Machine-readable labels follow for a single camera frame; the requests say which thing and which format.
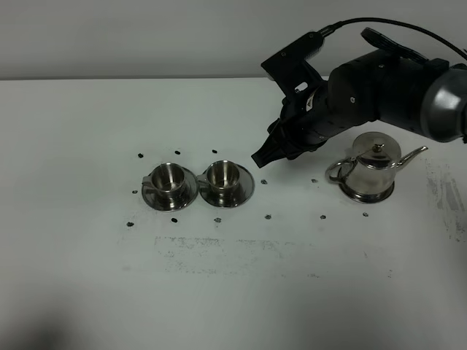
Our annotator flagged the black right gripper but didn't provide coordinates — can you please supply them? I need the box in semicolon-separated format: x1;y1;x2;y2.
251;85;350;168

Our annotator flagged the stainless steel teapot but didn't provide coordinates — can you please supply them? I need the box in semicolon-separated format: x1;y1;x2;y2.
325;131;428;186

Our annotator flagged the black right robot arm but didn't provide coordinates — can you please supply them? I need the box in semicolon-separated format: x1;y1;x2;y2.
252;28;466;167

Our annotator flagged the teapot steel saucer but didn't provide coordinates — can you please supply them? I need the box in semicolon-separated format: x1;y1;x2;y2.
339;181;395;203

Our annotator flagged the right steel teacup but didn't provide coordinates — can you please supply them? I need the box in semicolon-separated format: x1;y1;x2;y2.
197;160;240;193

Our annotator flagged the steel teacup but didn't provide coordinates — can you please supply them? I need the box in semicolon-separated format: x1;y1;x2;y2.
142;162;186;195
197;160;240;193

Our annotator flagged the right steel saucer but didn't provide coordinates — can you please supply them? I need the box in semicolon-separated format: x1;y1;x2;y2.
198;163;255;209

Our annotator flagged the left steel teacup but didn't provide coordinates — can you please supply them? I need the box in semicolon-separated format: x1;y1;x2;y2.
142;162;186;195

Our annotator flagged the left steel saucer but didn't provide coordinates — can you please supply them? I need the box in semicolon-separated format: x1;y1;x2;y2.
142;167;198;211

